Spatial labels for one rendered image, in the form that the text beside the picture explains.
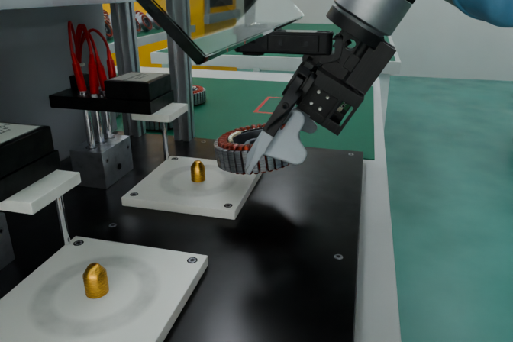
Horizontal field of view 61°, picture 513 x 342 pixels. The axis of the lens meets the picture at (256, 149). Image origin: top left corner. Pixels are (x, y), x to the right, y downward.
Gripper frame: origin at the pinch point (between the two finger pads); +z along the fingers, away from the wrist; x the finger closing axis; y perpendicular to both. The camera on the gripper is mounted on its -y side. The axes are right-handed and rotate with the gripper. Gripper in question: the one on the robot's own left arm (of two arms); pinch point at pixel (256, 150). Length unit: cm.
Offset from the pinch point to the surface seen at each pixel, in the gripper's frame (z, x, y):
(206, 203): 6.5, -7.0, -1.5
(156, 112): 1.9, -2.9, -13.3
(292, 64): 18, 132, -9
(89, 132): 9.8, -3.2, -20.2
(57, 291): 10.0, -25.7, -7.5
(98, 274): 6.1, -25.2, -5.1
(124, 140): 10.8, 1.4, -17.0
